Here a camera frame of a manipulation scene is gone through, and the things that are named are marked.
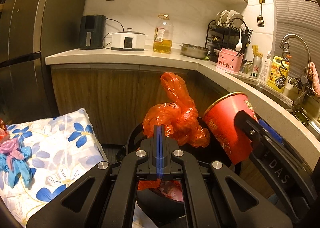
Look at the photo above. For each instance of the black round trash bin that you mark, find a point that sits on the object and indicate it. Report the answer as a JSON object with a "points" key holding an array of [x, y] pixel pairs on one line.
{"points": [[132, 138]]}

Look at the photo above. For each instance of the white pump bottle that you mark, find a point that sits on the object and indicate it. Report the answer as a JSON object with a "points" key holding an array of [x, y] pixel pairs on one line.
{"points": [[265, 70]]}

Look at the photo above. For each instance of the yellow detergent bottle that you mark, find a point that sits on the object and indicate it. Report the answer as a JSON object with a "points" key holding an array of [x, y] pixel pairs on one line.
{"points": [[275, 75]]}

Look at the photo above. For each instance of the stainless steel bowl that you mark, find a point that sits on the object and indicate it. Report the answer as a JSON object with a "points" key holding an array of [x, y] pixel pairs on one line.
{"points": [[193, 50]]}

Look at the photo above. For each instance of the black chopsticks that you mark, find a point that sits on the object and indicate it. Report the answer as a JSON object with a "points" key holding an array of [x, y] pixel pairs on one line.
{"points": [[243, 49]]}

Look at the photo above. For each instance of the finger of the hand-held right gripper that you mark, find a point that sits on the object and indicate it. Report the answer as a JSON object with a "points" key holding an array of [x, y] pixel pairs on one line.
{"points": [[272, 131], [250, 128]]}

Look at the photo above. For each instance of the white rice cooker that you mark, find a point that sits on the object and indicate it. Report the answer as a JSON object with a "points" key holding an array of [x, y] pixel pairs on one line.
{"points": [[127, 42]]}

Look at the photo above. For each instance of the pink cloth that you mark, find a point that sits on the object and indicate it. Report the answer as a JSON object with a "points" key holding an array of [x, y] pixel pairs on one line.
{"points": [[315, 73]]}

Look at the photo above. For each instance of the cooking oil bottle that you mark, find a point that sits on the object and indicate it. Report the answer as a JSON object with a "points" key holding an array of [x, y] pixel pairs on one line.
{"points": [[162, 45]]}

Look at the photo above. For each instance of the black air fryer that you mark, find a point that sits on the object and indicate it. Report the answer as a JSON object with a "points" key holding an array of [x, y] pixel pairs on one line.
{"points": [[95, 30]]}

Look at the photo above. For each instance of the grey window blinds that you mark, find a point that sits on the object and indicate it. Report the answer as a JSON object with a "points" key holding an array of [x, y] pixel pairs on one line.
{"points": [[295, 13]]}

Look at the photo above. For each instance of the white spoon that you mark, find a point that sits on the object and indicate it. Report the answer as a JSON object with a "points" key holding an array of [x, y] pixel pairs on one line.
{"points": [[238, 44]]}

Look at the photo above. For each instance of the grey steel refrigerator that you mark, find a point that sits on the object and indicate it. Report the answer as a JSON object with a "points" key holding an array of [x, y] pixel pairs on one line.
{"points": [[25, 30]]}

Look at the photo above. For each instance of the red plastic bag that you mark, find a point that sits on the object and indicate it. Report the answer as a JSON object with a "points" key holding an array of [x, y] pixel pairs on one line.
{"points": [[180, 118]]}

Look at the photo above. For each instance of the beige kitchen countertop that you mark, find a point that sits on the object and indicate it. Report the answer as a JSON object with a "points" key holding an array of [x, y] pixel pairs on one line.
{"points": [[150, 57]]}

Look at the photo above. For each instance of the hanging metal spatula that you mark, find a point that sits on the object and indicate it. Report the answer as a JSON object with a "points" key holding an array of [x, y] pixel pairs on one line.
{"points": [[260, 21]]}

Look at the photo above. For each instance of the steel sink strainer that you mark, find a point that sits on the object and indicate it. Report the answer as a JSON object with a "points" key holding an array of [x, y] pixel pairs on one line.
{"points": [[301, 117]]}

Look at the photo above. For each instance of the wooden base cabinets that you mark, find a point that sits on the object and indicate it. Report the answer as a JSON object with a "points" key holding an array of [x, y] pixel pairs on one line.
{"points": [[100, 93]]}

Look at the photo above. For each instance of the white plate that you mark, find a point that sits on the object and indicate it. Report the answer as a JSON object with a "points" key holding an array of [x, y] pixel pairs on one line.
{"points": [[236, 17], [220, 17]]}

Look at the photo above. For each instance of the silver beer can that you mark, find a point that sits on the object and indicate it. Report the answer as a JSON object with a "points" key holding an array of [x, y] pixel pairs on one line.
{"points": [[256, 68]]}

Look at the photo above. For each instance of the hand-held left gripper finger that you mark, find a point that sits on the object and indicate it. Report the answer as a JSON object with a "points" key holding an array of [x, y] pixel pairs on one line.
{"points": [[163, 148], [157, 148]]}

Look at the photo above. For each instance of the stainless steel sink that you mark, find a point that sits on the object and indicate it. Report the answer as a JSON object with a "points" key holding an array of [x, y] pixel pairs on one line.
{"points": [[282, 100]]}

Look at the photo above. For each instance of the blue floral blanket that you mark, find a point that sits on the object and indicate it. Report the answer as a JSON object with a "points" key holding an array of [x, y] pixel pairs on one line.
{"points": [[62, 148]]}

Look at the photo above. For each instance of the pink utensil holder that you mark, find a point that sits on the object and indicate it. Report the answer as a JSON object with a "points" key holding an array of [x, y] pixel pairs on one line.
{"points": [[227, 63]]}

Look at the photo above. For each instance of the yellow dish sponge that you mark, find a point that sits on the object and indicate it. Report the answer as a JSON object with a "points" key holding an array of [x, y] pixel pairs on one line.
{"points": [[257, 50]]}

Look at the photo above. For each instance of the lilac disposable glove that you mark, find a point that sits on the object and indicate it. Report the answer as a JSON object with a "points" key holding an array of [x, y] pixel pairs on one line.
{"points": [[11, 146]]}

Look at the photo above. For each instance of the red paper cup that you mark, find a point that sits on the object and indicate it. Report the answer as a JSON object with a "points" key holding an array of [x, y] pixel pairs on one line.
{"points": [[225, 128]]}

